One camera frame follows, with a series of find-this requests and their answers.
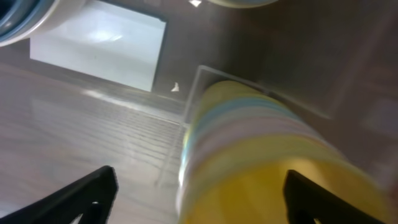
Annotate beige bowl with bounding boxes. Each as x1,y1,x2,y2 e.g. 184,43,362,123
1,0,87,47

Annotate grey bowl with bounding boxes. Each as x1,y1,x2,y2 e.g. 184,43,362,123
208,0,278,9

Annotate clear plastic storage bin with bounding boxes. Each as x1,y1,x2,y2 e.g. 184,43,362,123
0,0,398,224

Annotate pink cup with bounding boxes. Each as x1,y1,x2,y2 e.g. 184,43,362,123
179,116,325,178

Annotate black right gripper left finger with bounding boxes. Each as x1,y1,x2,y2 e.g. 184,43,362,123
1,166,118,224

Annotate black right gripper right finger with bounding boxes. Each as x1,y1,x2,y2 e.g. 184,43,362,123
283,170,383,224

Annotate white cup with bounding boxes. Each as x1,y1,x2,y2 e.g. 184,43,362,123
182,106,317,165

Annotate yellow cup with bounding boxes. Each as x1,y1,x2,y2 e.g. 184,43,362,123
178,134,392,223
192,80,272,124

